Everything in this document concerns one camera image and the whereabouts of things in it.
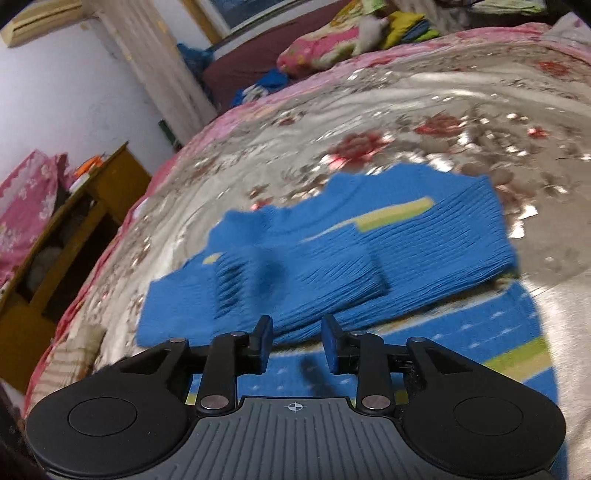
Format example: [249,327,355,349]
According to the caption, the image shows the green bottle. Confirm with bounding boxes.
[158,119,178,151]

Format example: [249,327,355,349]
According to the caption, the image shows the blue striped knit sweater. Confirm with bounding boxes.
[135,165,561,411]

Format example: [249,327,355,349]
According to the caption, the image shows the blue clothes pile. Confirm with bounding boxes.
[231,69,291,109]

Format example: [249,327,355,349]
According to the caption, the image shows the window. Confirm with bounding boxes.
[203,0,324,44]

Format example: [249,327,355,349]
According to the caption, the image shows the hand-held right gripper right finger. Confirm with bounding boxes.
[321,315,476,411]

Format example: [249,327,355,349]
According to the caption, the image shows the yellow folded cloth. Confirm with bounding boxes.
[379,10,439,49]

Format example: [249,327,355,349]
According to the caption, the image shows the wooden bedside cabinet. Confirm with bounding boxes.
[0,141,153,393]

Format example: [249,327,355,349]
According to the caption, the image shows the orange toy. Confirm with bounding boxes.
[74,156,103,178]

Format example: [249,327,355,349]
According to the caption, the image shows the brown checked cloth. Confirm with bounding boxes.
[46,323,109,402]

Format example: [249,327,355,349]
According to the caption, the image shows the beige air conditioner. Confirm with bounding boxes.
[0,0,100,47]

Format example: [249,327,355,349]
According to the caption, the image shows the folded pale green cloth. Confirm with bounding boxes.
[471,0,546,14]

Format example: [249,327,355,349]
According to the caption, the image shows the maroon sofa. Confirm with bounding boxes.
[203,0,370,109]

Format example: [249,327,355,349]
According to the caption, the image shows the white plush toy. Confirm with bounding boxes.
[353,16,391,54]

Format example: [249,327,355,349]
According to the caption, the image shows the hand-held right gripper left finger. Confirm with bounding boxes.
[108,315,274,414]

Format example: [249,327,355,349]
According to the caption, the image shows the beige curtain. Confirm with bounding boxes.
[90,0,218,134]

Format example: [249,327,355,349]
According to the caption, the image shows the pink floral bed quilt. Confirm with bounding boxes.
[21,21,559,407]

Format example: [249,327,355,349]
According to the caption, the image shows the blue hanging cloth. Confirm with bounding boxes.
[177,42,214,77]

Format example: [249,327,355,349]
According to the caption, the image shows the pink floral pillow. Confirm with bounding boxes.
[277,25,370,75]

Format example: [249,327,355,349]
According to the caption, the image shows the pink floral cloth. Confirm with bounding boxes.
[0,148,75,287]

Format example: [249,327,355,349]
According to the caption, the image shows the yellow floral pillow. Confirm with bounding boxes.
[330,0,389,33]

